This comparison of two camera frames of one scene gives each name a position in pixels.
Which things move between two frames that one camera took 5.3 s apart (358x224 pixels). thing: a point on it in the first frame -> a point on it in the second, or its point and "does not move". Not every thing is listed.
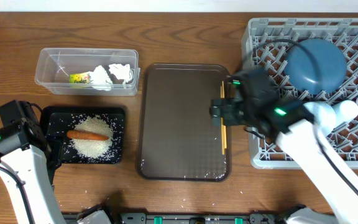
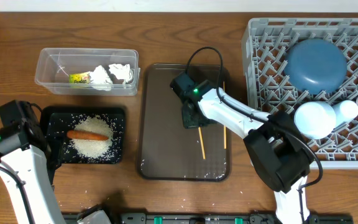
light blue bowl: [324, 117] does not move
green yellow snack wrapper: [79, 78] does not move
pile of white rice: [93, 148] does not move
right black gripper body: [232, 113] -> [189, 121]
